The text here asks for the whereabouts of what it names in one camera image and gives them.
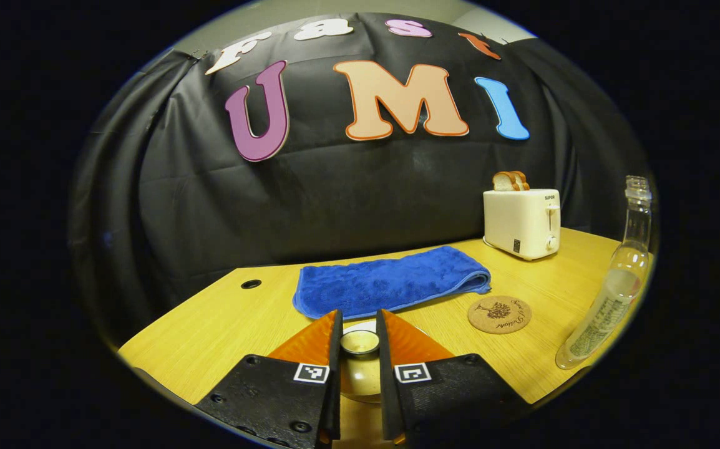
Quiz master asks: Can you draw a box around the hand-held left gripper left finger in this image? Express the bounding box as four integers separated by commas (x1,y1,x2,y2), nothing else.
195,309,343,449

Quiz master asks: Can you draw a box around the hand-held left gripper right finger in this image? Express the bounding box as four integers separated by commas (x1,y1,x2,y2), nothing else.
376,309,529,447

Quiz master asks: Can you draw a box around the round cork coaster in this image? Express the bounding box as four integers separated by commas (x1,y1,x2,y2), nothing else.
467,295,532,335

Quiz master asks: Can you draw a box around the clear glass water bottle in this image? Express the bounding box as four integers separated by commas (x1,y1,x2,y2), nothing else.
555,175,654,370

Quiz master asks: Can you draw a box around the blue towel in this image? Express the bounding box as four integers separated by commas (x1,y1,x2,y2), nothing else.
292,245,492,321

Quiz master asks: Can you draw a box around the black backdrop cloth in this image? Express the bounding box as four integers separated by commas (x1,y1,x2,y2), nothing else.
70,12,651,340

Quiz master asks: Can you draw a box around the white toaster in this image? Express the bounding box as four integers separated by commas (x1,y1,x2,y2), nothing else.
482,188,562,261

